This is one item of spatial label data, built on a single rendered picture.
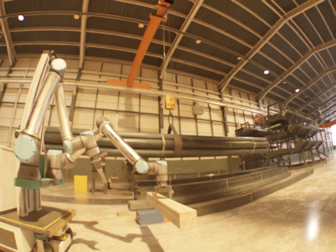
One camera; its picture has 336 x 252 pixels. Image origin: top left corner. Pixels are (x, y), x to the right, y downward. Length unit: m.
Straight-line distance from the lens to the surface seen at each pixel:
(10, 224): 1.34
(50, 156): 1.64
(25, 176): 1.20
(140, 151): 2.83
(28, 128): 1.08
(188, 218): 0.92
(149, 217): 2.27
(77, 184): 5.91
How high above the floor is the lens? 0.72
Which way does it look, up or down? 16 degrees up
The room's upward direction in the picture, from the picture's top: 2 degrees counter-clockwise
